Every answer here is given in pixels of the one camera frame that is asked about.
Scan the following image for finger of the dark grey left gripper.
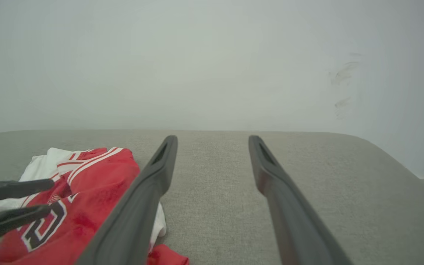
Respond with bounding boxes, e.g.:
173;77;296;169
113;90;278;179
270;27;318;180
0;179;55;208
0;204;53;247

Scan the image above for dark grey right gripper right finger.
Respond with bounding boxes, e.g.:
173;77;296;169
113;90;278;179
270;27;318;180
248;135;352;265

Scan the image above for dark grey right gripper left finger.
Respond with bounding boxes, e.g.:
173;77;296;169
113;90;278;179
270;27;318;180
75;135;179;265

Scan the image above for red and white jersey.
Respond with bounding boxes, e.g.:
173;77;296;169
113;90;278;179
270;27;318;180
0;147;190;265

